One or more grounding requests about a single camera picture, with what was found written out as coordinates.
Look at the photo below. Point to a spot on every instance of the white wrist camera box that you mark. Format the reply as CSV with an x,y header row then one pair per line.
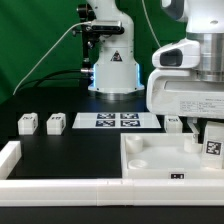
x,y
183,54

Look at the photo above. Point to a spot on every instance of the white sheet with tags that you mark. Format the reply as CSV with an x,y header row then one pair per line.
x,y
116,120

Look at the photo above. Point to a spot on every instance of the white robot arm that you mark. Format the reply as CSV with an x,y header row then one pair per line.
x,y
116,73

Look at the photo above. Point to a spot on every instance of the white square table top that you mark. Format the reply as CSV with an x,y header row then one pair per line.
x,y
166,156

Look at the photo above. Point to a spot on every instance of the white front wall bar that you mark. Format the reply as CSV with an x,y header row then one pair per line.
x,y
115,192

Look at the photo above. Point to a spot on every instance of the white left wall bar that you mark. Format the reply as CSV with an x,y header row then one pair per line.
x,y
9,156

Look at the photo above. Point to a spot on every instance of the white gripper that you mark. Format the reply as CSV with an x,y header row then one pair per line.
x,y
181,93

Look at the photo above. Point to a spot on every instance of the white wall bar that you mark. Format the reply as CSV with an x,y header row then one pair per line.
x,y
9,156
115,192

